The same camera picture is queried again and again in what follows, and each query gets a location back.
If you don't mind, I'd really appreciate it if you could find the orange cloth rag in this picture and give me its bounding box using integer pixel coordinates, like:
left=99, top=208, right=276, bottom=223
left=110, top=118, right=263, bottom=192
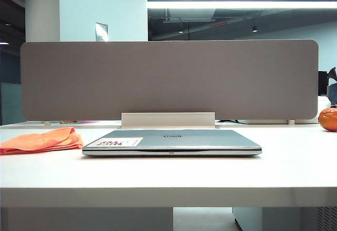
left=0, top=126, right=84, bottom=155

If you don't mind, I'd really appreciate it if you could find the silver closed laptop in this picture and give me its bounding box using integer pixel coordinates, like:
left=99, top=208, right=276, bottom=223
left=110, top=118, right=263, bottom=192
left=82, top=128, right=263, bottom=158

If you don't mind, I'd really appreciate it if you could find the grey fabric desk divider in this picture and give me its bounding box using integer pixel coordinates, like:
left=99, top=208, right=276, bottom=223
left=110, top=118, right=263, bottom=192
left=20, top=39, right=320, bottom=121

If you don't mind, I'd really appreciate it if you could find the white red-lettered sticker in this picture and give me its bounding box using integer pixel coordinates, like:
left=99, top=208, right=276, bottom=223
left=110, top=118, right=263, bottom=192
left=91, top=137, right=144, bottom=148

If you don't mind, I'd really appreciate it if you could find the black background monitor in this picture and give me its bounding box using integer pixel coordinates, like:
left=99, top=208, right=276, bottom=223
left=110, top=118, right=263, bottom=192
left=318, top=71, right=329, bottom=97

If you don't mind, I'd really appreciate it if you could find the orange round fruit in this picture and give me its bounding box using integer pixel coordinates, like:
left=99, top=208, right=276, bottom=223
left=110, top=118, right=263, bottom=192
left=318, top=107, right=337, bottom=132

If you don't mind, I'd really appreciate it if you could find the seated person in background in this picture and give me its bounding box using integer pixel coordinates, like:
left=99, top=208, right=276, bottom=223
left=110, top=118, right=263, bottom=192
left=327, top=67, right=337, bottom=96

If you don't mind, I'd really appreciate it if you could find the small wall poster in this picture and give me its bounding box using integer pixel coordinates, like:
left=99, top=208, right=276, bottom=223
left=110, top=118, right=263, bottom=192
left=95, top=22, right=109, bottom=42

